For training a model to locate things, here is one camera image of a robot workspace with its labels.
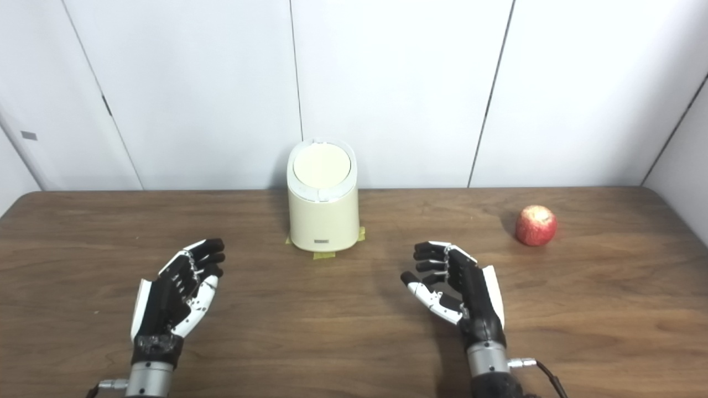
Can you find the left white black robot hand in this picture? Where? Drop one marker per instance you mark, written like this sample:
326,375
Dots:
160,301

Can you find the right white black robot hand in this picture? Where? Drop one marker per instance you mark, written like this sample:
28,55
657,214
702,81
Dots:
475,298

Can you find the red apple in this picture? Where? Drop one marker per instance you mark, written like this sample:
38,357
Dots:
535,225

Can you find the cream round bin lid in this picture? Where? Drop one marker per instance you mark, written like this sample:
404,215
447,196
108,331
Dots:
322,166

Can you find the cream-colored round bin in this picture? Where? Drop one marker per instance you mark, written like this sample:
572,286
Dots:
323,221

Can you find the grey wall label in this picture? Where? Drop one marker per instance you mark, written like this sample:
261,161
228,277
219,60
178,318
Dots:
29,135

